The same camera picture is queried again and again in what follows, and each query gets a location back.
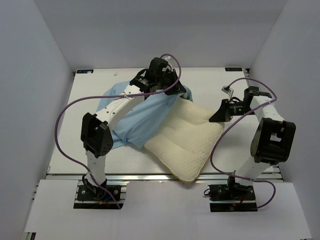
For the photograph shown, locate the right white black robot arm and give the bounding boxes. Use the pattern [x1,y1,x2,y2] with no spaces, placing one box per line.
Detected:
[209,86,296,200]

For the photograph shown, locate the right blue corner label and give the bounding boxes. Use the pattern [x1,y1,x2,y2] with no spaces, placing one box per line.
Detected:
[224,67,243,72]

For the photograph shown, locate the aluminium table front rail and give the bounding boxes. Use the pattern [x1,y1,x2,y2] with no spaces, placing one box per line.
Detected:
[45,172,283,181]

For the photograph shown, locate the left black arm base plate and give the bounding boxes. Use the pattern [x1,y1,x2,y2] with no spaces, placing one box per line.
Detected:
[73,183,126,210]

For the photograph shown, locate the blue corner label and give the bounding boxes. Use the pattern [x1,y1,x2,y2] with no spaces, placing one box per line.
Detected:
[76,69,94,74]
[224,67,243,72]

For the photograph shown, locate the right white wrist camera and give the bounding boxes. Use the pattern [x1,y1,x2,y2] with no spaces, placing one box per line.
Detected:
[221,85,234,99]

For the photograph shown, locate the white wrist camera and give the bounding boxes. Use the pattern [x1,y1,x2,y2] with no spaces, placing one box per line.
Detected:
[221,85,234,99]
[162,55,173,72]

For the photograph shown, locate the light blue pillowcase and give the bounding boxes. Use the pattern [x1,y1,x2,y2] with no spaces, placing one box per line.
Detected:
[111,86,193,149]

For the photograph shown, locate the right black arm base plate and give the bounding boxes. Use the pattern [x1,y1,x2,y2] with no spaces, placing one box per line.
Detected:
[203,184,258,213]

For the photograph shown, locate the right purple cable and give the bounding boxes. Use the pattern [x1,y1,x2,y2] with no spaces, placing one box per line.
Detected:
[209,77,277,209]

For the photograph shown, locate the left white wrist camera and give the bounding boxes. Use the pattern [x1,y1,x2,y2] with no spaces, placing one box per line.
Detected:
[162,55,173,72]

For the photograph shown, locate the cream yellow-edged pillow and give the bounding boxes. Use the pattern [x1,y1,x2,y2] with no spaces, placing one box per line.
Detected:
[144,97,225,183]

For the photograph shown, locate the purple cable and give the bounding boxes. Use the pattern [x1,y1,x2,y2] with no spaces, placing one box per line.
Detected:
[209,77,277,209]
[55,53,182,210]

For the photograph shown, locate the left blue corner label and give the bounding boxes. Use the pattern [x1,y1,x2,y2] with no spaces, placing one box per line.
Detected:
[76,69,94,74]

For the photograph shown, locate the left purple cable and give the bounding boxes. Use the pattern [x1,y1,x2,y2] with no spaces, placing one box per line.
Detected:
[55,53,182,210]

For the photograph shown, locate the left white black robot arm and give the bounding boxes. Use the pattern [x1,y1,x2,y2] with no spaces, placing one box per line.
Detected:
[80,57,186,200]

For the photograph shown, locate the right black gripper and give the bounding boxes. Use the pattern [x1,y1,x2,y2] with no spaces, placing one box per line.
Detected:
[209,98,255,122]

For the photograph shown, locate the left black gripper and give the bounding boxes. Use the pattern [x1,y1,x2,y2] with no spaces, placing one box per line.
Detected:
[156,69,187,96]

